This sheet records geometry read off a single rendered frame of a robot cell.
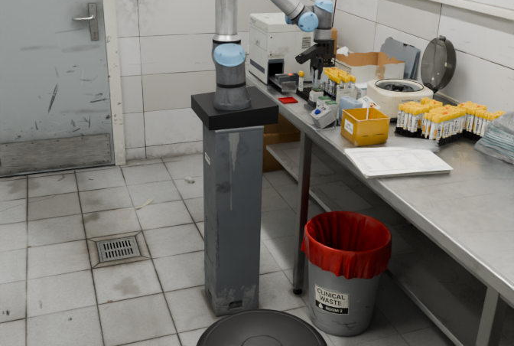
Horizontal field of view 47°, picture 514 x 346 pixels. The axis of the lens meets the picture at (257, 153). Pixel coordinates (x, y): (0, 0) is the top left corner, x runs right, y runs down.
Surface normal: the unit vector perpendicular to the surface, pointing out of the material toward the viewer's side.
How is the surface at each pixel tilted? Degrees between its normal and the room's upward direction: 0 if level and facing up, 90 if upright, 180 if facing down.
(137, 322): 0
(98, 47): 90
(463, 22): 90
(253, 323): 3
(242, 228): 90
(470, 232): 0
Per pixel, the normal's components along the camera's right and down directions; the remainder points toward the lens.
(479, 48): -0.94, 0.11
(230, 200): 0.33, 0.37
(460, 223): 0.02, -0.92
